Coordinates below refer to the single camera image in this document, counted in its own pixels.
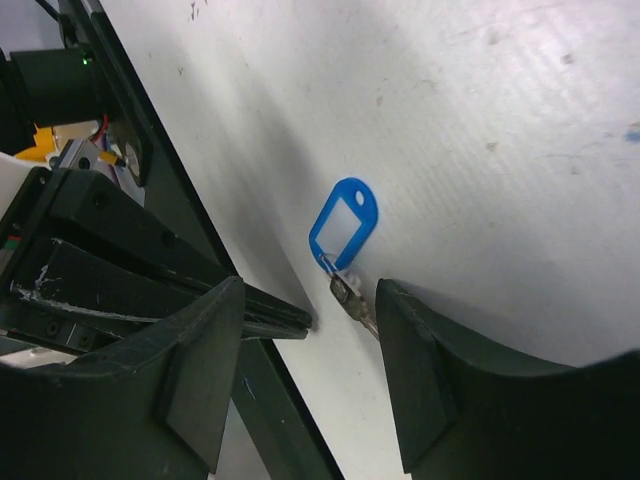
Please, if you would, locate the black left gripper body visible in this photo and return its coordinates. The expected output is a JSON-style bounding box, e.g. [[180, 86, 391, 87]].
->
[[1, 168, 125, 354]]

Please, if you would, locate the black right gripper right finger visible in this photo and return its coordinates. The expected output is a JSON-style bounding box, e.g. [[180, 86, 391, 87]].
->
[[375, 279, 639, 479]]

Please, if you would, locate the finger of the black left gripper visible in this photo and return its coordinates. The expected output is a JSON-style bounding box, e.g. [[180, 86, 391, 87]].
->
[[47, 169, 314, 331], [9, 237, 309, 341]]

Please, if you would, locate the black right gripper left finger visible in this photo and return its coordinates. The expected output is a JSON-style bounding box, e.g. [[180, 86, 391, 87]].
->
[[1, 277, 245, 479]]

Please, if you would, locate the blue key tag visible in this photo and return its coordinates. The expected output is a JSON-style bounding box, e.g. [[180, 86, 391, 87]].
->
[[308, 177, 378, 271]]

